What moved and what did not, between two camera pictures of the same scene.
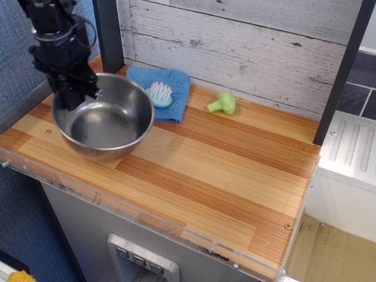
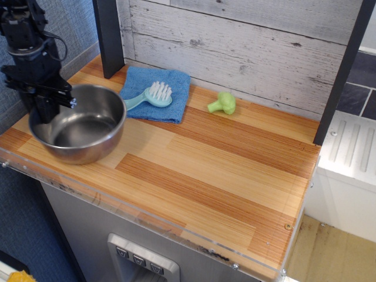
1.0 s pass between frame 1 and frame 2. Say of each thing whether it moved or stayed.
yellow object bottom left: stayed
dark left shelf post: stayed
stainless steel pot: moved
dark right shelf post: stayed
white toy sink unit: stayed
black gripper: moved
